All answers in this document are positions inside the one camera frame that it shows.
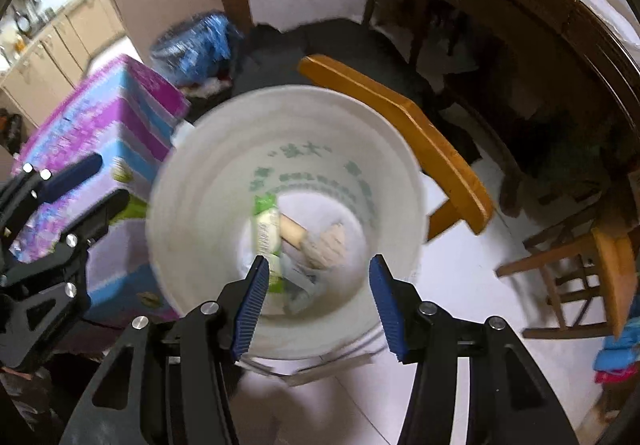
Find light wooden chair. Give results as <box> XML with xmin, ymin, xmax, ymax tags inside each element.
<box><xmin>297</xmin><ymin>54</ymin><xmax>638</xmax><ymax>341</ymax></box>

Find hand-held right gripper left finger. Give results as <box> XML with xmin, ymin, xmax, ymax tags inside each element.
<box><xmin>60</xmin><ymin>255</ymin><xmax>271</xmax><ymax>445</ymax></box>

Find long green carton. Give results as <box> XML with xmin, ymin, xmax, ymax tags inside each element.
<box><xmin>252</xmin><ymin>195</ymin><xmax>286</xmax><ymax>296</ymax></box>

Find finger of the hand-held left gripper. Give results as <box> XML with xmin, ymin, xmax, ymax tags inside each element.
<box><xmin>0</xmin><ymin>189</ymin><xmax>132</xmax><ymax>371</ymax></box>
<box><xmin>0</xmin><ymin>154</ymin><xmax>104</xmax><ymax>232</ymax></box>

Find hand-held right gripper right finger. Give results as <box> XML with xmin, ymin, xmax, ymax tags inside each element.
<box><xmin>369</xmin><ymin>254</ymin><xmax>581</xmax><ymax>445</ymax></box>

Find dark wooden table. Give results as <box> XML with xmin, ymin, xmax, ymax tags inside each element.
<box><xmin>415</xmin><ymin>0</ymin><xmax>640</xmax><ymax>206</ymax></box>

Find striped floral tablecloth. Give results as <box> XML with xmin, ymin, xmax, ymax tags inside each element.
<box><xmin>10</xmin><ymin>54</ymin><xmax>193</xmax><ymax>326</ymax></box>

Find blue and red cloth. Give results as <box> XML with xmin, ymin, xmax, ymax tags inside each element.
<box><xmin>592</xmin><ymin>335</ymin><xmax>640</xmax><ymax>396</ymax></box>

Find beige base cabinets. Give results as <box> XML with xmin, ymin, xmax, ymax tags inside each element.
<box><xmin>0</xmin><ymin>0</ymin><xmax>126</xmax><ymax>126</ymax></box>

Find grey foil packet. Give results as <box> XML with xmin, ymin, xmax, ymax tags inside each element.
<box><xmin>282</xmin><ymin>265</ymin><xmax>326</xmax><ymax>316</ymax></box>

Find white plastic bucket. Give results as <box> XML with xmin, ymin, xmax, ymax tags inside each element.
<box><xmin>145</xmin><ymin>84</ymin><xmax>428</xmax><ymax>378</ymax></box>

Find black plastic bags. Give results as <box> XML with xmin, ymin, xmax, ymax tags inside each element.
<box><xmin>0</xmin><ymin>110</ymin><xmax>23</xmax><ymax>156</ymax></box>

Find orange wooden chair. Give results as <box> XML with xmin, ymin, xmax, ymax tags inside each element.
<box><xmin>235</xmin><ymin>17</ymin><xmax>481</xmax><ymax>166</ymax></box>

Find blue plastic bag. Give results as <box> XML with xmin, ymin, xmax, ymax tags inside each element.
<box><xmin>150</xmin><ymin>11</ymin><xmax>246</xmax><ymax>86</ymax></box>

